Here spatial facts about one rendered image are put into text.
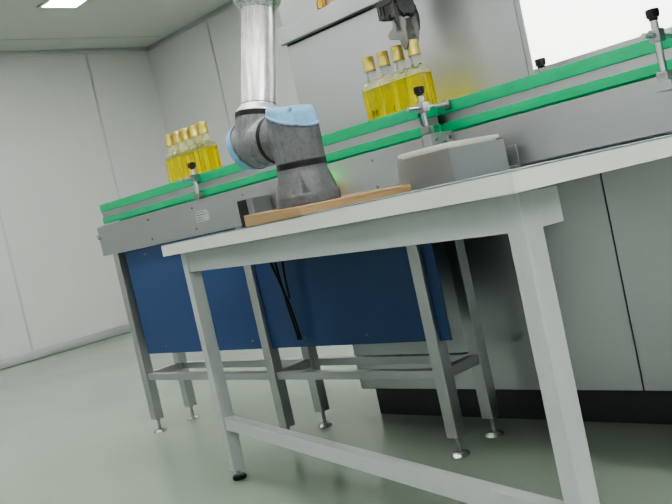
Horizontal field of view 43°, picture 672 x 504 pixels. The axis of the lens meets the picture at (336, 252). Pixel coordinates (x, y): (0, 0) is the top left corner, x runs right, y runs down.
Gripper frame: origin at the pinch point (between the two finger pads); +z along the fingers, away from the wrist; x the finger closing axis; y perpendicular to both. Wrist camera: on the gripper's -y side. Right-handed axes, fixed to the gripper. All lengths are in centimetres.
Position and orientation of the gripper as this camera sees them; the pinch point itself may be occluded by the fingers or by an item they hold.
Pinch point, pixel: (412, 43)
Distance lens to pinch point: 248.5
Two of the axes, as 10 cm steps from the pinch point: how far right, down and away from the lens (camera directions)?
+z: 2.1, 9.8, 0.5
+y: -6.6, 1.0, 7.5
